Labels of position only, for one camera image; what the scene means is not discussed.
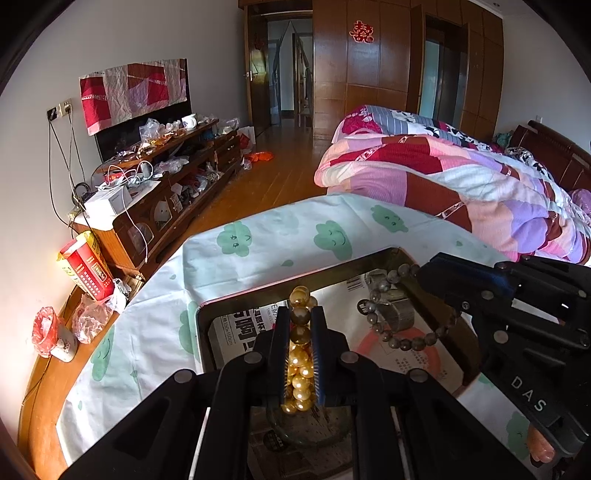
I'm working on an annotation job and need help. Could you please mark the pink tin box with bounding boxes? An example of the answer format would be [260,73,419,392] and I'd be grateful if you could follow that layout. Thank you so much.
[194,247,490,480]

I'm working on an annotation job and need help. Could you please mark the clear plastic bag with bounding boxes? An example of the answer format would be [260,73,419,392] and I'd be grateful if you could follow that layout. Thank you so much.
[71,279,132,344]

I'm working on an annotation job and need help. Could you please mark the black television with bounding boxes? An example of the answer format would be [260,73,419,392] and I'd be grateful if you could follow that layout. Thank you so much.
[92,58,192,162]

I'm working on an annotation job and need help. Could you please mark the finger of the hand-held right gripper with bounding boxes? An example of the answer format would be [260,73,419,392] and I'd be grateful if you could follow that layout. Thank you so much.
[418,252,518,298]
[434,286,497,342]

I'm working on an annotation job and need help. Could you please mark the pink patchwork quilt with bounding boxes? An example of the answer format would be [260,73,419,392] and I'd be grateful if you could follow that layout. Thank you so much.
[314,104,591,266]

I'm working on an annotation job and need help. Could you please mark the green jade bangle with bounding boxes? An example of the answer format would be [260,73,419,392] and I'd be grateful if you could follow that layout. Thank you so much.
[265,401,352,446]

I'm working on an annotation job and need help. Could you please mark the wooden wardrobe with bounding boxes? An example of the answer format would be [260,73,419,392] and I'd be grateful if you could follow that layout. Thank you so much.
[311,0,506,141]

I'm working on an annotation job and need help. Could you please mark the white cable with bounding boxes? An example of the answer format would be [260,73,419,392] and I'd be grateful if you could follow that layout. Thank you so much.
[120,182,151,264]

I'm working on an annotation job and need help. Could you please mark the black cables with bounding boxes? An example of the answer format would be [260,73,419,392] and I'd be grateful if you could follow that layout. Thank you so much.
[48,111,93,227]

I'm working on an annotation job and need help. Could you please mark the brown wooden bead bracelet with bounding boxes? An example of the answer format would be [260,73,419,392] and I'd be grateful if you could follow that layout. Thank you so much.
[356,263,462,352]

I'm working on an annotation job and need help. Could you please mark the wooden door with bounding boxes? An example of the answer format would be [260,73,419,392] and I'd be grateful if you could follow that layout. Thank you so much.
[245,4,271,137]

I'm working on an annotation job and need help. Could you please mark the bin with red bag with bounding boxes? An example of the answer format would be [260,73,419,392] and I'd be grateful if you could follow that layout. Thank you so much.
[31,305,78,363]

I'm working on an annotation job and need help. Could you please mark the red and yellow bag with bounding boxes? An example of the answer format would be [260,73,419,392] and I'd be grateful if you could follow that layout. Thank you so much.
[58,231,115,301]

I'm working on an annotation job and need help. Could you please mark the person's right hand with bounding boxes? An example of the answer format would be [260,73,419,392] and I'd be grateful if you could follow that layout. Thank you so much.
[526,422,557,464]

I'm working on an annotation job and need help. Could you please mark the wooden bed headboard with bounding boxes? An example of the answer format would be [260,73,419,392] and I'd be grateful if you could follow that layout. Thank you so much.
[510,120,591,195]

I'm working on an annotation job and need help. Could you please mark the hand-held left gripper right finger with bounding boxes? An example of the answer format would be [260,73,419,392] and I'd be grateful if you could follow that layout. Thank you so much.
[310,305,536,480]

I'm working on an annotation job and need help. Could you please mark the wooden television cabinet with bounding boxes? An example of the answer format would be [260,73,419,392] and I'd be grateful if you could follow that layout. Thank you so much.
[74,117,243,282]

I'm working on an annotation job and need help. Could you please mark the red and white cloth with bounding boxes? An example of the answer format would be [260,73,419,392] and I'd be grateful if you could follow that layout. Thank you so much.
[78,58,189,136]

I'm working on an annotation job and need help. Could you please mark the green cloud print tablecloth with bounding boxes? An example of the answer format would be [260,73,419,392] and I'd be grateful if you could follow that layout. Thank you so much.
[60,194,546,467]

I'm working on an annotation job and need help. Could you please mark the gold wristwatch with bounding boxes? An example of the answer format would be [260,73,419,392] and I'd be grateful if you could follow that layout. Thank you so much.
[365,272,416,330]

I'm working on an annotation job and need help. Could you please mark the gold pearl necklace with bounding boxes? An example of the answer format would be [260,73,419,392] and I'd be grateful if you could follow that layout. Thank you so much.
[281,285,319,414]

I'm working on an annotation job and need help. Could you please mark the pink bangle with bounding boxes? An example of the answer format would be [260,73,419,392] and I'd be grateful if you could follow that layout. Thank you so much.
[358,329,446,374]

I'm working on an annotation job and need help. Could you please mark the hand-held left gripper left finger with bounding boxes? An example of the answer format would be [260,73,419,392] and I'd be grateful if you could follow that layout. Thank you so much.
[58,305,291,480]

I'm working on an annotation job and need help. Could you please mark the red paper decal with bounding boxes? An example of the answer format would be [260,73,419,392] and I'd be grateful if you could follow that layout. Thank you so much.
[348,20,375,44]

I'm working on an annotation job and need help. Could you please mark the white cardboard box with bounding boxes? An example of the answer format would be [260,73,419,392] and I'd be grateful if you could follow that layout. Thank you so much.
[83,187,132,224]

